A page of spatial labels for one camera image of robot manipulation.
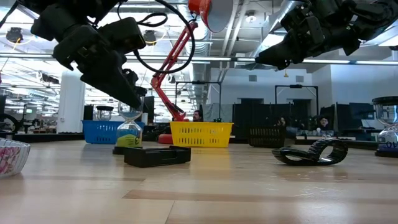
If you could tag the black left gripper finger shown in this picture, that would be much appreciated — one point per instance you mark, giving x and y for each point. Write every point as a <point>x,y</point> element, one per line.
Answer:
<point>133,79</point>
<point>115,81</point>

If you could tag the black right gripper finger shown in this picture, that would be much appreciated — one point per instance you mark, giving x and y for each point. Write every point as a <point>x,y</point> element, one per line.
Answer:
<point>280,53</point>

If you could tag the black digital clock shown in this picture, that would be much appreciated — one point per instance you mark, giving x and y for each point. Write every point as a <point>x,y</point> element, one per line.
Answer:
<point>155,157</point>

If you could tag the black wristwatch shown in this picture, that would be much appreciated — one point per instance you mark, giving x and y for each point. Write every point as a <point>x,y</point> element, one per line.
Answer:
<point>339,149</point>

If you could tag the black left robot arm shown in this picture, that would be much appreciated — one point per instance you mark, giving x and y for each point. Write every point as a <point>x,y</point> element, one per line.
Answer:
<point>62,6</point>

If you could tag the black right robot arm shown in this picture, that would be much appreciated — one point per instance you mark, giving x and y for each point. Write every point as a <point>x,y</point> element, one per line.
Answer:
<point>382,15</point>

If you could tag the glass vessel black lid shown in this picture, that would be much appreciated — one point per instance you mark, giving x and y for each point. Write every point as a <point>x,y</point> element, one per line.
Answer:
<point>104,112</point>

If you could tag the red desk lamp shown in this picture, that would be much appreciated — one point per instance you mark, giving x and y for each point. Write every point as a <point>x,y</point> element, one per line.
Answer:
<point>169,63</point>

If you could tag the blue plastic basket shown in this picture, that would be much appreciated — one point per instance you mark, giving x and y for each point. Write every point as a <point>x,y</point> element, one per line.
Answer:
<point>99,132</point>

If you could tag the black partition screen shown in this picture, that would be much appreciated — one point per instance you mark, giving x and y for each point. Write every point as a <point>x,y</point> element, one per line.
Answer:
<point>261,115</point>

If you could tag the person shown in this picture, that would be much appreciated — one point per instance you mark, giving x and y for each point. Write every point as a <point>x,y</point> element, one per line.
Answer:
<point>281,122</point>
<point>323,123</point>
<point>196,115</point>

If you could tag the black plastic basket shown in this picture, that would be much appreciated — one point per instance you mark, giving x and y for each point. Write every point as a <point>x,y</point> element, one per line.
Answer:
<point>267,137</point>

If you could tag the yellow plastic basket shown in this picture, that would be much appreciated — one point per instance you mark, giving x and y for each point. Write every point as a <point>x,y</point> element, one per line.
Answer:
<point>202,133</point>

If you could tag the black monitor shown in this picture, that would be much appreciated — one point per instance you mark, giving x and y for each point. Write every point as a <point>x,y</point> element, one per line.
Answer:
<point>362,111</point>

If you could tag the black metal gantry frame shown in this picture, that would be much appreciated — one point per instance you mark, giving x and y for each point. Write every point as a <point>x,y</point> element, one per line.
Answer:
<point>295,86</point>
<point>199,82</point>

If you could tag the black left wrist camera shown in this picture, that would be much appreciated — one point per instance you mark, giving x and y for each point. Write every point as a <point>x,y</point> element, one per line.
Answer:
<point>124,34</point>

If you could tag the black metal table frame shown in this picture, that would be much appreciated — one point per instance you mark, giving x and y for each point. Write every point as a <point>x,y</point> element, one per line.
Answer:
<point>46,137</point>

